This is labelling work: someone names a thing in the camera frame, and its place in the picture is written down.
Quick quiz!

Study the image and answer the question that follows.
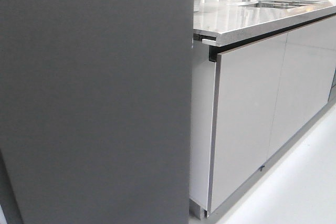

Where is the grey cabinet door right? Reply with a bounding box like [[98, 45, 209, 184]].
[[268, 16, 335, 157]]

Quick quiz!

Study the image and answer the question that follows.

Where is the steel kitchen sink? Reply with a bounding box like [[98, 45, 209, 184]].
[[239, 0, 322, 9]]

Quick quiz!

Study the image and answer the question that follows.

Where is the grey cabinet door left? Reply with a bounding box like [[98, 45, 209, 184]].
[[210, 34, 287, 212]]

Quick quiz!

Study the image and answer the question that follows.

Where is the grey stone countertop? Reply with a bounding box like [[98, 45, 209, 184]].
[[193, 0, 335, 47]]

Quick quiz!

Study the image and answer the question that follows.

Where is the grey cabinet door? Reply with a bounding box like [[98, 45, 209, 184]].
[[210, 34, 287, 212], [268, 16, 335, 157]]

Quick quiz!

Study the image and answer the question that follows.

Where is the white cabinet side panel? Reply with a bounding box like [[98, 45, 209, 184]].
[[190, 40, 216, 210]]

